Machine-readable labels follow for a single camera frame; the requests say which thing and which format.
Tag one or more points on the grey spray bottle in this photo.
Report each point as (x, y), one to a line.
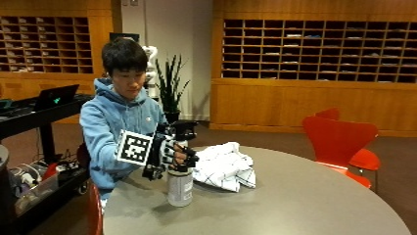
(180, 176)

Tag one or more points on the white checked cloth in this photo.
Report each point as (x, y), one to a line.
(224, 166)

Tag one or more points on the white marker cube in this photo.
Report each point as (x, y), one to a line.
(134, 147)

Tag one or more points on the the person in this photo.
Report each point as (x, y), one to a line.
(114, 114)

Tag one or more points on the green potted plant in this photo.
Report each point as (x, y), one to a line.
(169, 88)

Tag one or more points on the red chair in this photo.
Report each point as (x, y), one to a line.
(341, 143)
(346, 143)
(94, 209)

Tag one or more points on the black equipment cart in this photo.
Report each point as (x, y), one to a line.
(38, 137)

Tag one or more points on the black laptop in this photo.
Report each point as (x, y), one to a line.
(53, 98)

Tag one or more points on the clear plastic bin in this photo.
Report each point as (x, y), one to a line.
(32, 184)

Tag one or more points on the wooden pigeonhole shelf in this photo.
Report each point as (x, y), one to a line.
(45, 44)
(318, 50)

